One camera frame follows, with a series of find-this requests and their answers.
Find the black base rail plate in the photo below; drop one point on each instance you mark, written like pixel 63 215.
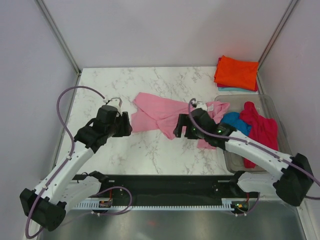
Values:
pixel 158 190

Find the white slotted cable duct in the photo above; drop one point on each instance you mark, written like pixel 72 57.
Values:
pixel 105 205

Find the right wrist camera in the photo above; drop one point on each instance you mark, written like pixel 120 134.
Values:
pixel 199 105

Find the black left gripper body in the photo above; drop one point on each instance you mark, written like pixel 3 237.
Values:
pixel 113 130

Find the left aluminium frame post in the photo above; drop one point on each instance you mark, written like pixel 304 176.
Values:
pixel 58 35

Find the orange folded t shirt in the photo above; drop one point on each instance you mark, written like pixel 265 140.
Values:
pixel 236 73

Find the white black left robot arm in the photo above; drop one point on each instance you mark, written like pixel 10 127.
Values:
pixel 48 203

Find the pink t shirt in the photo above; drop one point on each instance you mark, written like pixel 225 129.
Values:
pixel 158 113

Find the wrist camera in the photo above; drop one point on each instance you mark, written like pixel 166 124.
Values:
pixel 199 105
pixel 115 102

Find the aluminium frame post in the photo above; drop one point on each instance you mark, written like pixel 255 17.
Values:
pixel 276 33
pixel 58 35

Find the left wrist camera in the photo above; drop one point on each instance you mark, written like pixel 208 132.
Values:
pixel 115 102

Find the blue crumpled t shirt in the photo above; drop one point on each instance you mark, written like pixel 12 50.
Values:
pixel 233 119

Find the crimson crumpled t shirt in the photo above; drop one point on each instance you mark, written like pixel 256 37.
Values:
pixel 263 130

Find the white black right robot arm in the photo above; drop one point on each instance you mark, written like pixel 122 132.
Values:
pixel 289 177

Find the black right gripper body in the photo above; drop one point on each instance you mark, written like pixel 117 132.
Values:
pixel 195 133

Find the right aluminium frame post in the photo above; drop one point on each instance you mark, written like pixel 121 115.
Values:
pixel 276 33

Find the teal folded t shirt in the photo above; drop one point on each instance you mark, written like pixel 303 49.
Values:
pixel 230 89

